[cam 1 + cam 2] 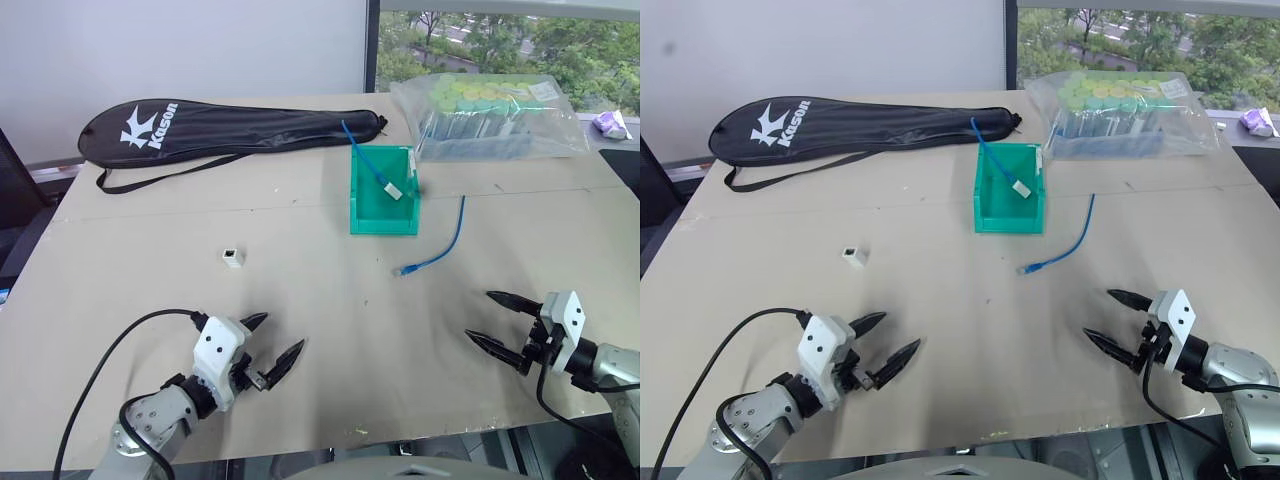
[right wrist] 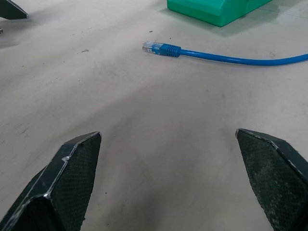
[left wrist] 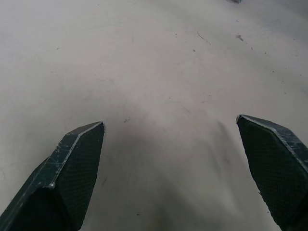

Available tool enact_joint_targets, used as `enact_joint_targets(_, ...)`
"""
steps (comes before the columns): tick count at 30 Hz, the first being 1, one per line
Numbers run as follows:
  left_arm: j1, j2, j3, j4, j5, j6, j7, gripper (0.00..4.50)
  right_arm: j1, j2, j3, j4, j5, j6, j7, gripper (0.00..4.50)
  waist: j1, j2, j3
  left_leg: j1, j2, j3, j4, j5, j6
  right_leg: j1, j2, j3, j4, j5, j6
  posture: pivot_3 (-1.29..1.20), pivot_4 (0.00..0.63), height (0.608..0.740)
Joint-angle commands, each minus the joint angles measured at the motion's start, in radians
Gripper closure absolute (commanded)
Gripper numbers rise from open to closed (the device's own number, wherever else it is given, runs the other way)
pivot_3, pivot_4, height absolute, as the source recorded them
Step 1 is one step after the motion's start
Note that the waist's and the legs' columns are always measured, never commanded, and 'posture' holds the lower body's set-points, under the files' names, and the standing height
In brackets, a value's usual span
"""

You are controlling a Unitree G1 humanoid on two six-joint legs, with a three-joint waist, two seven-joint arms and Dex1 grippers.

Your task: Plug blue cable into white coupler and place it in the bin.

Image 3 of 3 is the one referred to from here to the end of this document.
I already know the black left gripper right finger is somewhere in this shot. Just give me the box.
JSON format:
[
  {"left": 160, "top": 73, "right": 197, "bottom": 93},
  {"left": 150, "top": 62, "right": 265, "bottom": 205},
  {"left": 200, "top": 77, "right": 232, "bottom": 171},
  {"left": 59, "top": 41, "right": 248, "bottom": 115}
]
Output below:
[{"left": 236, "top": 114, "right": 308, "bottom": 231}]

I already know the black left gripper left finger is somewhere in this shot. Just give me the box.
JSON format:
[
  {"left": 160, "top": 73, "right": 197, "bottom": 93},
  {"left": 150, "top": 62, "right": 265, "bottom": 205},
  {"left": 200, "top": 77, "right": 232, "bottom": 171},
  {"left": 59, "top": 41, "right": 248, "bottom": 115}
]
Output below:
[{"left": 0, "top": 121, "right": 106, "bottom": 231}]

